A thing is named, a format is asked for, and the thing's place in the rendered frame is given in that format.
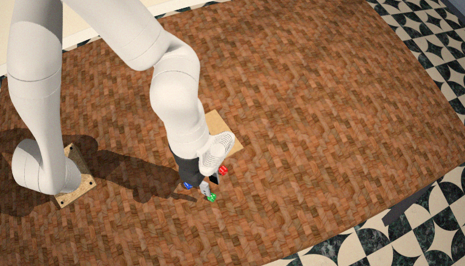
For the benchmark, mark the green die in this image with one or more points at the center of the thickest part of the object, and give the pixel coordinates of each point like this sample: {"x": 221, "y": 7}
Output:
{"x": 212, "y": 198}

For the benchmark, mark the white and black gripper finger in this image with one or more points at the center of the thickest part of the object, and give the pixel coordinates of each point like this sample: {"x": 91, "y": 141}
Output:
{"x": 214, "y": 177}
{"x": 204, "y": 187}

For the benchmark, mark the blue die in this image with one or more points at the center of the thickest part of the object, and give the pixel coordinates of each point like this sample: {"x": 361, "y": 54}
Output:
{"x": 188, "y": 186}

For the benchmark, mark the tan square mat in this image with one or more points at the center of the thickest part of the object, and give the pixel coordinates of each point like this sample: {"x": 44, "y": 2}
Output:
{"x": 217, "y": 125}

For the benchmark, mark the red die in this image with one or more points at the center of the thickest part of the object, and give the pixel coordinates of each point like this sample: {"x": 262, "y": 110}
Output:
{"x": 223, "y": 170}

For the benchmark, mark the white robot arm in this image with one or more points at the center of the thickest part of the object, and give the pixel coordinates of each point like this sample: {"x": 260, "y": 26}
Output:
{"x": 34, "y": 66}

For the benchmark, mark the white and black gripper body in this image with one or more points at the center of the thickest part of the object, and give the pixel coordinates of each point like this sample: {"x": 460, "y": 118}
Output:
{"x": 202, "y": 157}

